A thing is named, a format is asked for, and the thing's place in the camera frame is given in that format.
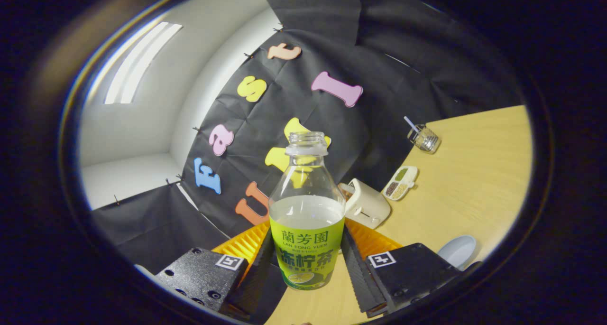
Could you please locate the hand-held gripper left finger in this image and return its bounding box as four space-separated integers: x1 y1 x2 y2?
154 221 276 322

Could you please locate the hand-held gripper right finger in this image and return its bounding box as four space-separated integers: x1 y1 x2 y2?
340 218 463 319

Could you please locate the green label juice bottle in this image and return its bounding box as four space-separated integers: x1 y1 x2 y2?
268 131 346 291

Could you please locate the pale blue cup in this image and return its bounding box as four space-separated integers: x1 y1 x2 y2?
437 235 477 270

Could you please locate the white toaster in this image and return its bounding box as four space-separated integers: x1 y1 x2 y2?
338 178 392 230

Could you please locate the white divided snack tray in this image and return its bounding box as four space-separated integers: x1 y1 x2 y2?
382 166 419 201

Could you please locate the wooden table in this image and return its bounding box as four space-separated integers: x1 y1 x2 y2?
266 105 533 325

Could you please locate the long ceiling light panel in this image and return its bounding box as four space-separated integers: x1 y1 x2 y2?
104 21 183 105

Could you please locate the wire mesh holder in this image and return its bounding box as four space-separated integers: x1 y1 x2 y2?
407 124 441 154

